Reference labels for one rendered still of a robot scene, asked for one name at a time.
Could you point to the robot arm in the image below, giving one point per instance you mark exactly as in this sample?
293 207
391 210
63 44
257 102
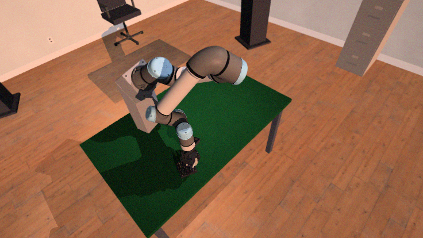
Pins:
212 63

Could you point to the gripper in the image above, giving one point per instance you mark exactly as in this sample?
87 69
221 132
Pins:
190 158

